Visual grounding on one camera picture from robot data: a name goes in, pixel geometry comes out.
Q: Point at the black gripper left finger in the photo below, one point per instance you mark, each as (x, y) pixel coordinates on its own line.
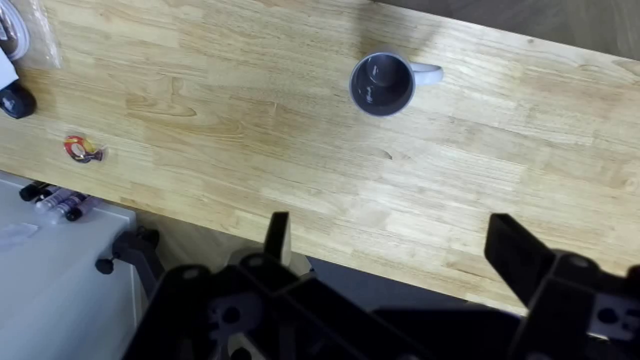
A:
(277, 243)

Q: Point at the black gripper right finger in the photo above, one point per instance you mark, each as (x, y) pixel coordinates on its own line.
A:
(518, 256)

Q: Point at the white ceramic mug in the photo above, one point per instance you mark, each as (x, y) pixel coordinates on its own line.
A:
(384, 83)

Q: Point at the grey office chair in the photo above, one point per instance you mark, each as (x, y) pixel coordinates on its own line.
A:
(66, 289)

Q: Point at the small red yellow object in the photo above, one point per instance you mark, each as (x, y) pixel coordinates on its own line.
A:
(82, 148)

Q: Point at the black computer mouse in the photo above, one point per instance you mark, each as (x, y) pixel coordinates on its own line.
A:
(17, 101)

